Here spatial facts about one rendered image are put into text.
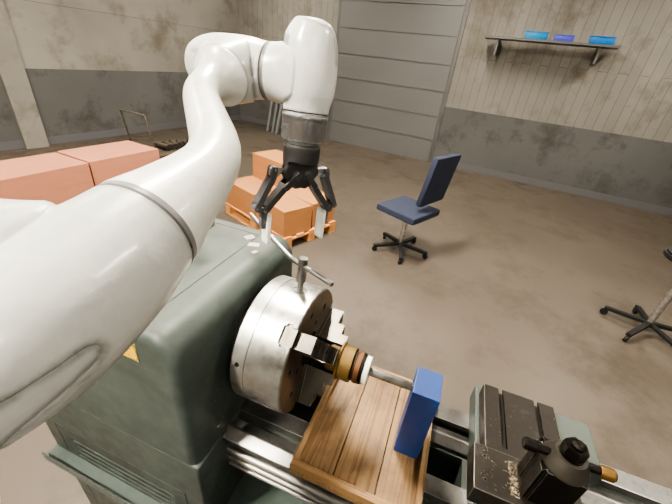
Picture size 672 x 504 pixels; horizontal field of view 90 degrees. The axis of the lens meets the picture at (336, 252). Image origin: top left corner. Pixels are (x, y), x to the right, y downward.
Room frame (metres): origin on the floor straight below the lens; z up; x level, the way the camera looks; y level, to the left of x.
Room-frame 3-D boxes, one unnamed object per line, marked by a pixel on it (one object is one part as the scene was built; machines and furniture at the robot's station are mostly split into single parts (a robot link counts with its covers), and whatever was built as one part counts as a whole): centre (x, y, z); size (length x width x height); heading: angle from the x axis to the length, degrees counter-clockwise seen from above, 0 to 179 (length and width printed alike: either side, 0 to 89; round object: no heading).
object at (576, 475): (0.36, -0.46, 1.14); 0.08 x 0.08 x 0.03
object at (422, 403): (0.51, -0.24, 1.00); 0.08 x 0.06 x 0.23; 163
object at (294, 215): (3.49, 0.69, 0.34); 1.21 x 0.92 x 0.68; 61
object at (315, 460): (0.54, -0.15, 0.89); 0.36 x 0.30 x 0.04; 163
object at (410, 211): (3.14, -0.69, 0.53); 0.61 x 0.59 x 1.06; 67
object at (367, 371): (0.54, -0.16, 1.08); 0.13 x 0.07 x 0.07; 73
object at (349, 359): (0.57, -0.06, 1.08); 0.09 x 0.09 x 0.09; 73
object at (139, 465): (0.71, 0.47, 0.43); 0.60 x 0.48 x 0.86; 73
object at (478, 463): (0.37, -0.44, 1.00); 0.20 x 0.10 x 0.05; 73
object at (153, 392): (0.71, 0.47, 1.06); 0.59 x 0.48 x 0.39; 73
